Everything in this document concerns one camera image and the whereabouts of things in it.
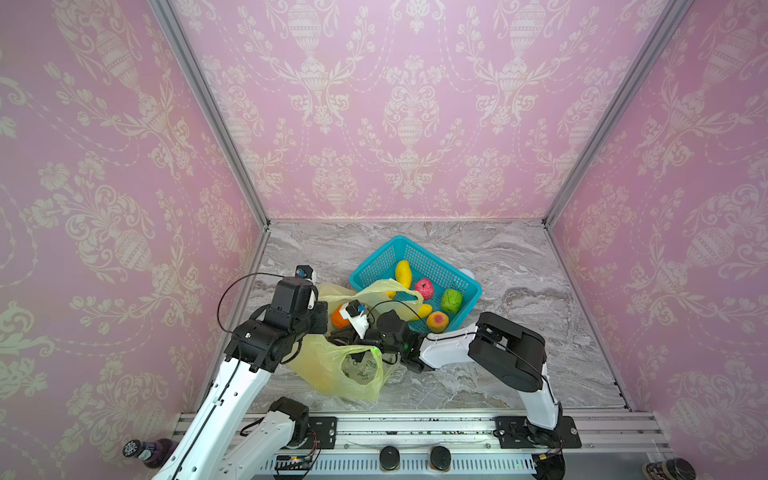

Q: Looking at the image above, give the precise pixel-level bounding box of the yellow mango fruit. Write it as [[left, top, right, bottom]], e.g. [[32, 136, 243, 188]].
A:
[[417, 303, 433, 319], [395, 260, 413, 289]]

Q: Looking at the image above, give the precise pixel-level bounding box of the orange yellow fruit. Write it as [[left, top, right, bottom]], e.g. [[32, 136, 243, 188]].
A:
[[426, 311, 450, 334]]

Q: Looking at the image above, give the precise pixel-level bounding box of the red fruit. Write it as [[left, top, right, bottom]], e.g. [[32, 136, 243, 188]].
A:
[[413, 278, 435, 301]]

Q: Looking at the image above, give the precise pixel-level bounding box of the yellow plastic bag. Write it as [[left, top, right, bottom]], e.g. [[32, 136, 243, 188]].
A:
[[287, 279, 424, 402]]

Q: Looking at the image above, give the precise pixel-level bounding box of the green fruit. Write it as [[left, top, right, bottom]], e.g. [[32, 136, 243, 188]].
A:
[[440, 289, 463, 315]]

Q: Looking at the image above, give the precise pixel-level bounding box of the teal plastic basket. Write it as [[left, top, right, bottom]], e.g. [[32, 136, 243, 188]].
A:
[[349, 235, 482, 332]]

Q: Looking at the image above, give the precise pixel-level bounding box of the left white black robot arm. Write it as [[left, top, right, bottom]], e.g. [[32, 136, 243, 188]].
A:
[[155, 265, 328, 479]]

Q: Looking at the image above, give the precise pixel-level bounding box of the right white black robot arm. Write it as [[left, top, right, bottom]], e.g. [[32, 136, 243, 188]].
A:
[[329, 310, 565, 450]]

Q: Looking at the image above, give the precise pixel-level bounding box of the white yellow tin can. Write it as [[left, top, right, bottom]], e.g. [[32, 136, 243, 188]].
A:
[[459, 268, 476, 280]]

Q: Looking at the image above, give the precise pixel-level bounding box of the left black round knob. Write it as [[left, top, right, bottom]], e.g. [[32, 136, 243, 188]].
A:
[[379, 445, 401, 472]]

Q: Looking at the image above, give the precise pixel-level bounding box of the black round knob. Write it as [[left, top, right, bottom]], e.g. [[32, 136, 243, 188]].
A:
[[379, 445, 401, 472], [429, 445, 452, 472]]

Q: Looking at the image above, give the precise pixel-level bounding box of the right black round knob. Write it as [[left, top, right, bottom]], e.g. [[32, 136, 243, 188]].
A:
[[429, 445, 452, 472]]

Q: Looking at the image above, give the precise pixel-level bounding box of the purple plastic bottle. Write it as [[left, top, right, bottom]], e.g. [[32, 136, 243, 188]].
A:
[[122, 438, 178, 469]]

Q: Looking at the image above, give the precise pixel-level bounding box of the dark jar bottom right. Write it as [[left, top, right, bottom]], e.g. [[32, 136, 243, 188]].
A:
[[641, 457, 697, 480]]

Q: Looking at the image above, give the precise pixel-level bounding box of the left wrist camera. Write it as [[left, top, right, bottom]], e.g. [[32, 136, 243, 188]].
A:
[[295, 264, 317, 283]]

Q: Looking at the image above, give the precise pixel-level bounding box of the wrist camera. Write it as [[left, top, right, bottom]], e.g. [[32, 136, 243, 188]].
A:
[[295, 264, 317, 283], [339, 300, 371, 338]]

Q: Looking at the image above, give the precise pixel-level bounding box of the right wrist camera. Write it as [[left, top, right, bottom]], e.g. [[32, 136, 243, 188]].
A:
[[339, 300, 371, 338]]

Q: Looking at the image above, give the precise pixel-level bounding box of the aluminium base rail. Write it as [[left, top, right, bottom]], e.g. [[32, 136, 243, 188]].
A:
[[173, 410, 673, 480]]

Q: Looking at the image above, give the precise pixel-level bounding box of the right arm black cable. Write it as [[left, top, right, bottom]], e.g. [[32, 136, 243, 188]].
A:
[[363, 298, 562, 421]]

